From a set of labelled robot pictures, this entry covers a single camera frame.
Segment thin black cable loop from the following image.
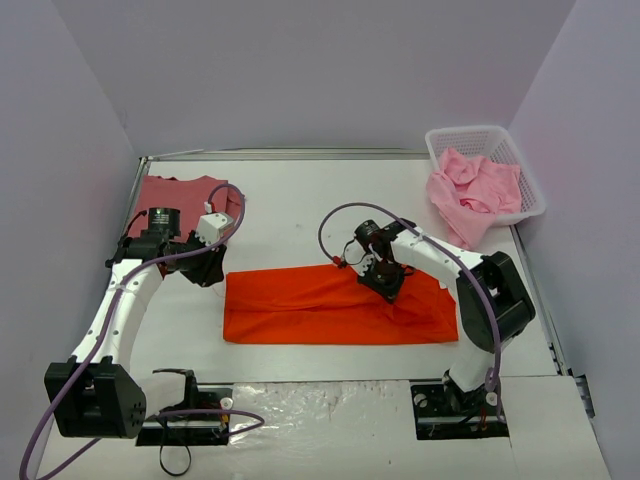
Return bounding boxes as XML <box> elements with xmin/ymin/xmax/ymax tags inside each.
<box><xmin>158</xmin><ymin>414</ymin><xmax>193</xmax><ymax>477</ymax></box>

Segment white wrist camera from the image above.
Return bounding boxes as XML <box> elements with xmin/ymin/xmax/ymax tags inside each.
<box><xmin>339</xmin><ymin>239</ymin><xmax>374</xmax><ymax>276</ymax></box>
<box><xmin>195</xmin><ymin>213</ymin><xmax>235</xmax><ymax>246</ymax></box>

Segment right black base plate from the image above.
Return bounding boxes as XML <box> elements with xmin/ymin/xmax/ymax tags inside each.
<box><xmin>410</xmin><ymin>381</ymin><xmax>509</xmax><ymax>441</ymax></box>

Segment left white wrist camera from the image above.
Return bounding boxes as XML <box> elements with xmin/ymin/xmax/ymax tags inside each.
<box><xmin>195</xmin><ymin>213</ymin><xmax>235</xmax><ymax>246</ymax></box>

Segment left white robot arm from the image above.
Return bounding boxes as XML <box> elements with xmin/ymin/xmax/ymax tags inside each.
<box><xmin>44</xmin><ymin>207</ymin><xmax>235</xmax><ymax>439</ymax></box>

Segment white plastic basket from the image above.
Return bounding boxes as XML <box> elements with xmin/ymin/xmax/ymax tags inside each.
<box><xmin>424</xmin><ymin>125</ymin><xmax>547</xmax><ymax>227</ymax></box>

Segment dusty red folded t shirt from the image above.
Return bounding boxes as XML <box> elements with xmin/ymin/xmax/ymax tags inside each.
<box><xmin>129</xmin><ymin>175</ymin><xmax>241</xmax><ymax>242</ymax></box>

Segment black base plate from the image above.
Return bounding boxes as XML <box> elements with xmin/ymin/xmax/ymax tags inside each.
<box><xmin>410</xmin><ymin>381</ymin><xmax>509</xmax><ymax>441</ymax></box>
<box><xmin>135</xmin><ymin>385</ymin><xmax>233</xmax><ymax>447</ymax></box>

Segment light pink t shirt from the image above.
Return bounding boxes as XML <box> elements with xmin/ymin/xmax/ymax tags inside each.
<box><xmin>426</xmin><ymin>148</ymin><xmax>522</xmax><ymax>250</ymax></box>

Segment orange t shirt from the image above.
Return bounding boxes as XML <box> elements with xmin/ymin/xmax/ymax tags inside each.
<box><xmin>223</xmin><ymin>265</ymin><xmax>459</xmax><ymax>346</ymax></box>

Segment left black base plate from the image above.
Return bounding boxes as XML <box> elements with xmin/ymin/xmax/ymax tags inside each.
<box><xmin>135</xmin><ymin>385</ymin><xmax>233</xmax><ymax>447</ymax></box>

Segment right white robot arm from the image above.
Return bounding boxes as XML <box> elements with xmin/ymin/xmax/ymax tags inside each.
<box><xmin>352</xmin><ymin>219</ymin><xmax>536</xmax><ymax>413</ymax></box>

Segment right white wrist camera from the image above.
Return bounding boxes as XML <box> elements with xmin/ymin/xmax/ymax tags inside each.
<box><xmin>339</xmin><ymin>239</ymin><xmax>374</xmax><ymax>276</ymax></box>

